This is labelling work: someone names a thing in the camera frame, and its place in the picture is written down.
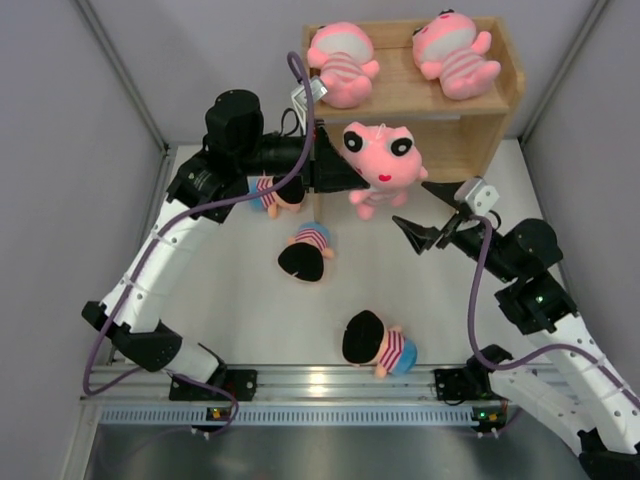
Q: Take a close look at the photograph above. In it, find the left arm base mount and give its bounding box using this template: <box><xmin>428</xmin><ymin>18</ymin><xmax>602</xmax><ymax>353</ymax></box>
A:
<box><xmin>168</xmin><ymin>368</ymin><xmax>259</xmax><ymax>402</ymax></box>

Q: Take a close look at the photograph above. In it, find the boy doll front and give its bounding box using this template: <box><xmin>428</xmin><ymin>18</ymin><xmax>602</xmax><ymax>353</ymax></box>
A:
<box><xmin>341</xmin><ymin>310</ymin><xmax>418</xmax><ymax>378</ymax></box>

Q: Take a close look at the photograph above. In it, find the aluminium left frame post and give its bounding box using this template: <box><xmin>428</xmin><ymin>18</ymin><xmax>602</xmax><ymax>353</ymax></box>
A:
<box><xmin>70</xmin><ymin>0</ymin><xmax>169</xmax><ymax>153</ymax></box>

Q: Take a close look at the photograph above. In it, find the grey slotted cable duct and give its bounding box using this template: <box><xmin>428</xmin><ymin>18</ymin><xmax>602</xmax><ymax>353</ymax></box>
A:
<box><xmin>100</xmin><ymin>405</ymin><xmax>488</xmax><ymax>427</ymax></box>

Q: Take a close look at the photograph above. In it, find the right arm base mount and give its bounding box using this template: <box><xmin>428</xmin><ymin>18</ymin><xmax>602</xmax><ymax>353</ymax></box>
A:
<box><xmin>434</xmin><ymin>367</ymin><xmax>499</xmax><ymax>405</ymax></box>

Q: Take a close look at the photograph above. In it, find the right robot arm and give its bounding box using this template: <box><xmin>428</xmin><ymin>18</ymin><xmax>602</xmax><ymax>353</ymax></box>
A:
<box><xmin>393</xmin><ymin>177</ymin><xmax>639</xmax><ymax>479</ymax></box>

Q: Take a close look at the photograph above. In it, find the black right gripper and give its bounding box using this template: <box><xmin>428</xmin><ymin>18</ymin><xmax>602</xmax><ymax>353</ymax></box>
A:
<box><xmin>392</xmin><ymin>179</ymin><xmax>516</xmax><ymax>282</ymax></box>

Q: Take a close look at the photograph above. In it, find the wooden two-tier shelf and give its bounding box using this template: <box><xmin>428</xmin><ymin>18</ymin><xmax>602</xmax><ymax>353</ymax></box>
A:
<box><xmin>303</xmin><ymin>13</ymin><xmax>525</xmax><ymax>182</ymax></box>

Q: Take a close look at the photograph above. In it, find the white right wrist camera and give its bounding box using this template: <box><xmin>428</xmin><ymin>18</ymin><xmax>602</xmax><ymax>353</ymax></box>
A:
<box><xmin>454</xmin><ymin>176</ymin><xmax>500</xmax><ymax>216</ymax></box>

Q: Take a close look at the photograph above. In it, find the aluminium front rail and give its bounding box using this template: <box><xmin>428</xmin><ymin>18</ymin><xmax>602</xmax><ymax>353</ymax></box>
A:
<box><xmin>79</xmin><ymin>363</ymin><xmax>576</xmax><ymax>404</ymax></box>

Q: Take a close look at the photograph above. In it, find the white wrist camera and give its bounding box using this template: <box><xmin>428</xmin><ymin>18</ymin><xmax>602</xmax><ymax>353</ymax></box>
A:
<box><xmin>454</xmin><ymin>176</ymin><xmax>500</xmax><ymax>216</ymax></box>
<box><xmin>290</xmin><ymin>75</ymin><xmax>330</xmax><ymax>121</ymax></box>

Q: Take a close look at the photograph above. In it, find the aluminium right frame post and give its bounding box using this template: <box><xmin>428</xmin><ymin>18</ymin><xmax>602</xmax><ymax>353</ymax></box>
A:
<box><xmin>518</xmin><ymin>0</ymin><xmax>613</xmax><ymax>147</ymax></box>

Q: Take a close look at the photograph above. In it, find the aluminium frame post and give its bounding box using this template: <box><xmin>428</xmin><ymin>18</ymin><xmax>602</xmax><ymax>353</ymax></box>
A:
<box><xmin>518</xmin><ymin>0</ymin><xmax>613</xmax><ymax>147</ymax></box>
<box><xmin>70</xmin><ymin>0</ymin><xmax>169</xmax><ymax>153</ymax></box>

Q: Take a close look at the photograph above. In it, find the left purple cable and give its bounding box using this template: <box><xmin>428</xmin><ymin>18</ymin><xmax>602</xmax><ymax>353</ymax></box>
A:
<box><xmin>82</xmin><ymin>49</ymin><xmax>317</xmax><ymax>441</ymax></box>

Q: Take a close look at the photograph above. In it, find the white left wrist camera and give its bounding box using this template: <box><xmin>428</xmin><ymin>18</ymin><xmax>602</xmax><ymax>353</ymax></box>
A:
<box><xmin>290</xmin><ymin>75</ymin><xmax>330</xmax><ymax>121</ymax></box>

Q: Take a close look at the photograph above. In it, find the pink plush face down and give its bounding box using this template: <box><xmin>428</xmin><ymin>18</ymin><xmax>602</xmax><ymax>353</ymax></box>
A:
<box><xmin>340</xmin><ymin>122</ymin><xmax>429</xmax><ymax>220</ymax></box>

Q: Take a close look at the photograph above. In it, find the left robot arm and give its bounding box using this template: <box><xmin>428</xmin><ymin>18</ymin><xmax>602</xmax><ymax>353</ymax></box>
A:
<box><xmin>82</xmin><ymin>81</ymin><xmax>365</xmax><ymax>400</ymax></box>

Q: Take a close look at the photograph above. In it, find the boy doll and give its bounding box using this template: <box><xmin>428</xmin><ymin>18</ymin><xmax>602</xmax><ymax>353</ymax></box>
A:
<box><xmin>277</xmin><ymin>222</ymin><xmax>335</xmax><ymax>283</ymax></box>
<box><xmin>341</xmin><ymin>310</ymin><xmax>418</xmax><ymax>378</ymax></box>
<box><xmin>248</xmin><ymin>176</ymin><xmax>306</xmax><ymax>219</ymax></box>

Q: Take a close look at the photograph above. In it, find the pink plush with heart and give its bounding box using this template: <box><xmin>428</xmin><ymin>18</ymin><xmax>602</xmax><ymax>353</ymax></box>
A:
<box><xmin>307</xmin><ymin>21</ymin><xmax>380</xmax><ymax>109</ymax></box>

